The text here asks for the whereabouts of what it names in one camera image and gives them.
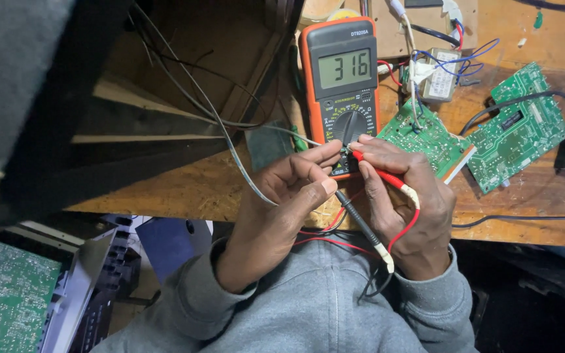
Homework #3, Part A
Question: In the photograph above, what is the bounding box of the black cable over circuit board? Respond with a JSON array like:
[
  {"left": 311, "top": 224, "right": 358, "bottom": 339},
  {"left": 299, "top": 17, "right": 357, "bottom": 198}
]
[{"left": 459, "top": 90, "right": 565, "bottom": 137}]

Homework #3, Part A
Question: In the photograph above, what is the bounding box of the red multimeter probe with lead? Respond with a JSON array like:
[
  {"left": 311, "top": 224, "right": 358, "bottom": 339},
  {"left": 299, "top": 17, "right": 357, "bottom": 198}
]
[{"left": 294, "top": 147, "right": 421, "bottom": 259}]

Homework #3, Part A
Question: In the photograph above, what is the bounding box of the large green circuit board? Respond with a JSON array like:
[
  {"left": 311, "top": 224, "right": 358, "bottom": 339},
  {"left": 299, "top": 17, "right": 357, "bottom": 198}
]
[{"left": 465, "top": 61, "right": 565, "bottom": 195}]

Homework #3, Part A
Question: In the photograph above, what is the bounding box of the black multimeter probe with lead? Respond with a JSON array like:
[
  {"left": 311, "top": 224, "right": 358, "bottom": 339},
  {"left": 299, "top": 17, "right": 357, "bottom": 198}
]
[{"left": 334, "top": 190, "right": 395, "bottom": 301}]

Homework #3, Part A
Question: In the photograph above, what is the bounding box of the black wooden speaker cabinet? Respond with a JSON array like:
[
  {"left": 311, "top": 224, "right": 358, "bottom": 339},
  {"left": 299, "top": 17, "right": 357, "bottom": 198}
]
[{"left": 0, "top": 0, "right": 309, "bottom": 227}]

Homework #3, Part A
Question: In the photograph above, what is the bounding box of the small green circuit board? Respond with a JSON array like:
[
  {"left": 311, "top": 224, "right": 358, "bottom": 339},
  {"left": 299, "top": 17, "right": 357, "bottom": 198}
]
[{"left": 376, "top": 100, "right": 477, "bottom": 185}]

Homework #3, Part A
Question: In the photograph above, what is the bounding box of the person's left hand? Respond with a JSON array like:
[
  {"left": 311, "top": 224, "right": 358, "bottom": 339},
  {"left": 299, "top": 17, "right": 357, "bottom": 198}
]
[{"left": 215, "top": 139, "right": 344, "bottom": 295}]

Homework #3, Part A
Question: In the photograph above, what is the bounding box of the thin grey wire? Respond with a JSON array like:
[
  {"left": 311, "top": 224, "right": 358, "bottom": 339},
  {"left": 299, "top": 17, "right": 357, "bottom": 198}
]
[{"left": 130, "top": 1, "right": 348, "bottom": 149}]

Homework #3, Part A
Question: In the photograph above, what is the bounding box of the brown hardboard panel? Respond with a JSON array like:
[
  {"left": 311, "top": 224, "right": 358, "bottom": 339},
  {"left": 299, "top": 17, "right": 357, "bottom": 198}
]
[{"left": 365, "top": 0, "right": 479, "bottom": 60}]

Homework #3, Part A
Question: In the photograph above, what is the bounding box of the blue panel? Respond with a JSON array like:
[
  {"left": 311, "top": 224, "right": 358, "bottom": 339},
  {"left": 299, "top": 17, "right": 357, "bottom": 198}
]
[{"left": 134, "top": 216, "right": 214, "bottom": 286}]

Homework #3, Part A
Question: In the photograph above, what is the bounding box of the grey hooded sweatshirt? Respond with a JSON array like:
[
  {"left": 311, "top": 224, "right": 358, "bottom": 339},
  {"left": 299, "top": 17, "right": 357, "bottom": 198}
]
[{"left": 199, "top": 234, "right": 413, "bottom": 353}]

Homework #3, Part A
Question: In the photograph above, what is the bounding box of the orange digital multimeter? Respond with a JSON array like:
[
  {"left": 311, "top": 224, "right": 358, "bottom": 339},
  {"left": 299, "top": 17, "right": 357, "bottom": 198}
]
[{"left": 298, "top": 16, "right": 382, "bottom": 180}]

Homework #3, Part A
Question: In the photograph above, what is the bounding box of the long black cable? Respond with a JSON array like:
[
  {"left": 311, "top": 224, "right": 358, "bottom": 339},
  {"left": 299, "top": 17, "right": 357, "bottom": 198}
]
[{"left": 452, "top": 213, "right": 565, "bottom": 229}]

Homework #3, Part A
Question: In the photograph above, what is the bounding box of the yellow solder spool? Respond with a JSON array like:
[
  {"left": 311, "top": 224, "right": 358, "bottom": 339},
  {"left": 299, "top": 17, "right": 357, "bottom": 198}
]
[{"left": 326, "top": 7, "right": 362, "bottom": 23}]

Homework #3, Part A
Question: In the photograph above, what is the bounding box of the white cable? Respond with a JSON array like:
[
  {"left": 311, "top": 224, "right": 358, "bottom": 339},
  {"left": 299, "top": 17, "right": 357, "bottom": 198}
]
[{"left": 389, "top": 0, "right": 420, "bottom": 130}]

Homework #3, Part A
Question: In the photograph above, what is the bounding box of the person's right hand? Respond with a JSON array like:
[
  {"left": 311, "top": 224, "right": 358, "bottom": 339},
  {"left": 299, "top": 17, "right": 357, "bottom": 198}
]
[{"left": 349, "top": 135, "right": 458, "bottom": 282}]

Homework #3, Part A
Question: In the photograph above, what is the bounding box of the thick grey wire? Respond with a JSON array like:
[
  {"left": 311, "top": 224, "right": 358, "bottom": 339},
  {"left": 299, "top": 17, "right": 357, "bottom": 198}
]
[{"left": 133, "top": 2, "right": 279, "bottom": 207}]

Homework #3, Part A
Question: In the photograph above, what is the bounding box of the open amplifier chassis green board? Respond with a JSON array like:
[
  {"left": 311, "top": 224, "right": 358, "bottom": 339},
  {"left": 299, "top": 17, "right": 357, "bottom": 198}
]
[{"left": 0, "top": 215, "right": 142, "bottom": 353}]

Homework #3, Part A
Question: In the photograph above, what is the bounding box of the metal transformer with blue wires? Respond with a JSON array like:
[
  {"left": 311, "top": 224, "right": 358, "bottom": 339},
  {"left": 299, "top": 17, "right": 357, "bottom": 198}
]
[{"left": 399, "top": 38, "right": 501, "bottom": 105}]

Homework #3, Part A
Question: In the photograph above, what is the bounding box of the thin black wire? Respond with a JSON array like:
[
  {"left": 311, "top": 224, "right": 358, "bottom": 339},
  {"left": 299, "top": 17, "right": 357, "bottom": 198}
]
[{"left": 128, "top": 12, "right": 268, "bottom": 130}]

